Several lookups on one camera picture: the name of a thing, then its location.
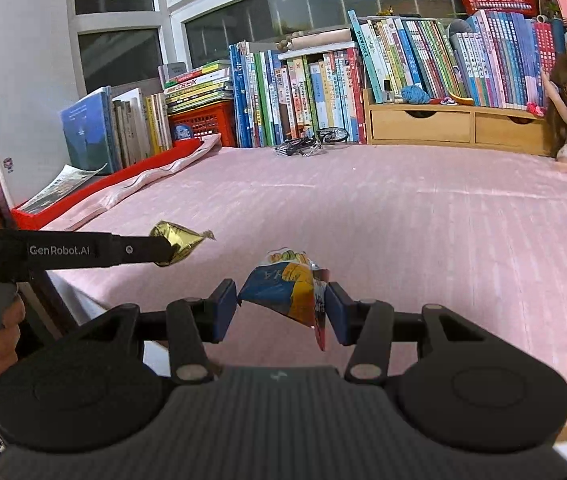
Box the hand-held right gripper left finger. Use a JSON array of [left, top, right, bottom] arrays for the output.
[[58, 279, 239, 385]]

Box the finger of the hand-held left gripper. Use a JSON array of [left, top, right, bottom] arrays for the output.
[[112, 233, 174, 268]]

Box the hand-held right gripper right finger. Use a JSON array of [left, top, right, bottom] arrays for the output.
[[327, 281, 509, 385]]

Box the gold foil wrapper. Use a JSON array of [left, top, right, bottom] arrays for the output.
[[149, 220, 215, 267]]

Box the blue yellow snack packet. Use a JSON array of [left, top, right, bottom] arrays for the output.
[[237, 249, 331, 352]]

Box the folded pink blanket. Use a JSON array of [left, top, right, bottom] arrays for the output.
[[50, 134, 221, 231]]

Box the magazine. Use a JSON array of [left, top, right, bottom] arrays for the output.
[[16, 164, 109, 213]]

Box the row of pale books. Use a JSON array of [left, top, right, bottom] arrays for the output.
[[110, 87, 174, 166]]

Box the large blue book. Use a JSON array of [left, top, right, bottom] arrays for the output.
[[60, 86, 120, 175]]

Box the red plastic crate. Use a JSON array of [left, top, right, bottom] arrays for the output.
[[167, 100, 236, 148]]

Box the stack of flat books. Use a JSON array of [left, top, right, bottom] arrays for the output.
[[163, 60, 234, 113]]

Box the small grey box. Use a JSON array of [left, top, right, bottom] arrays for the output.
[[158, 62, 186, 82]]

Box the wooden drawer organizer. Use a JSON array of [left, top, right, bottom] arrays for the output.
[[363, 89, 557, 157]]

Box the row of colourful books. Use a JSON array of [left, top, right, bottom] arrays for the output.
[[347, 9, 567, 110], [228, 40, 368, 148]]

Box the blue yarn ball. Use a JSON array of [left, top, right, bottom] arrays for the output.
[[401, 85, 430, 107]]

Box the beige paper roll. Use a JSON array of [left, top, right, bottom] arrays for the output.
[[277, 28, 354, 54]]

